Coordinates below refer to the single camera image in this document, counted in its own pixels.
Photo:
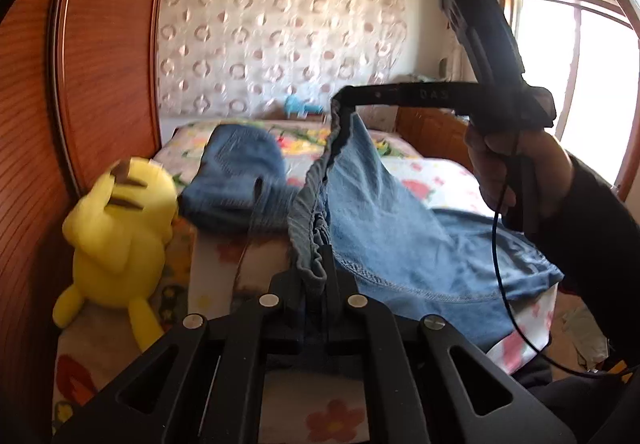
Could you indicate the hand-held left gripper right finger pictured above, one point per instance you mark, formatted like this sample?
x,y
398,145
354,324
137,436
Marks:
x,y
345,324

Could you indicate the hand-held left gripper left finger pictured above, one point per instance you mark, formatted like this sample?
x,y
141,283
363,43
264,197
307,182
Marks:
x,y
300,319

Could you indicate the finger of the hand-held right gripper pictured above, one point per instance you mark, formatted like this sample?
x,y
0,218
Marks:
x,y
370,95

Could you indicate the light blue elastic waist pants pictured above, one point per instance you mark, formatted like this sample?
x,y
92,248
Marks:
x,y
400,244

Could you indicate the person's right forearm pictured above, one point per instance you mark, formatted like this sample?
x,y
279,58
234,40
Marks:
x,y
605,234

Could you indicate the person's right hand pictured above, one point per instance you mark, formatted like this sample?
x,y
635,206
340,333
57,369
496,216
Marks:
x,y
550,174

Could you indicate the long wooden cabinet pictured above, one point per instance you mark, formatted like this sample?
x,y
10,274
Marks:
x,y
435,136

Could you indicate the window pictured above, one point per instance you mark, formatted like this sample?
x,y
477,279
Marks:
x,y
590,74

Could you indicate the circle patterned sheer curtain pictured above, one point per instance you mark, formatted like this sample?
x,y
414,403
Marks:
x,y
280,34

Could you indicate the bed with floral sheet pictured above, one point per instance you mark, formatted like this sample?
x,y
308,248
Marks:
x,y
210,254

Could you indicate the yellow plush toy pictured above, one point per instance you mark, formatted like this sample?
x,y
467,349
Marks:
x,y
120,234

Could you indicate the crumpled pale cloth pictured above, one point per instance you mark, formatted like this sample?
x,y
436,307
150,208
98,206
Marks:
x,y
585,331

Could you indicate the wooden slatted wardrobe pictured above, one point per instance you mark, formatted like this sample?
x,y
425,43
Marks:
x,y
100,74

